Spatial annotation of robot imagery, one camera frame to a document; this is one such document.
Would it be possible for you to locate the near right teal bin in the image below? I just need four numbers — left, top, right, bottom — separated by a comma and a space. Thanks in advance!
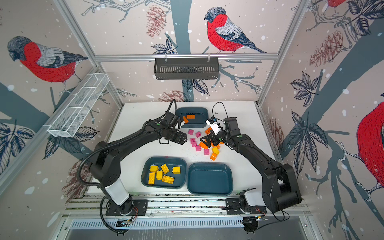
187, 163, 234, 196

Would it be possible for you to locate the yellow long lego brick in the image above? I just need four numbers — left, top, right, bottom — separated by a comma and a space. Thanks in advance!
162, 175, 175, 185
148, 172, 156, 185

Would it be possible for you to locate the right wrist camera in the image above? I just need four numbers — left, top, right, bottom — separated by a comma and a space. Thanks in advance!
206, 117, 223, 135

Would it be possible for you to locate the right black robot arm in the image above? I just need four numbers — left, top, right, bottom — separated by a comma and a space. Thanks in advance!
200, 117, 302, 213

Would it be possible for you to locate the black hanging wire basket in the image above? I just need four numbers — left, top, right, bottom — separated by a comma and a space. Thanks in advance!
154, 58, 219, 80

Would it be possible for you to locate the yellow tall lego brick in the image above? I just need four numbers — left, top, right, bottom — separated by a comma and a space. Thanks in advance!
156, 171, 164, 181

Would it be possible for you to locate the yellow small lego brick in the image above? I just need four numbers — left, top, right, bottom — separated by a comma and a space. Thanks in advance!
213, 147, 220, 155

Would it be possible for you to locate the white mesh wall shelf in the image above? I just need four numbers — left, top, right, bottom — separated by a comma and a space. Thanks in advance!
48, 73, 110, 138

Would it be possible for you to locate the aluminium mounting rail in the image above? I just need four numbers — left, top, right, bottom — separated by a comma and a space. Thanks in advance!
61, 194, 313, 218

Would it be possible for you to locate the near left teal bin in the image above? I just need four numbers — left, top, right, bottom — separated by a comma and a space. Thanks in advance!
141, 157, 187, 189

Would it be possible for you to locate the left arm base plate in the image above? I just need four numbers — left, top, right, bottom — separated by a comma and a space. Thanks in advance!
106, 199, 149, 217

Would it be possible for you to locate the yellow square lego brick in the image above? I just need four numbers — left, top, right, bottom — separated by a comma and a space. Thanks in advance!
173, 166, 181, 175

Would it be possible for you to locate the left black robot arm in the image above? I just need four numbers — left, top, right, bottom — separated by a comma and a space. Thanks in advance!
76, 100, 188, 216

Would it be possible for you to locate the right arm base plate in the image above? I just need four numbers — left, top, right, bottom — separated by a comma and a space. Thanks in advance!
222, 198, 267, 215

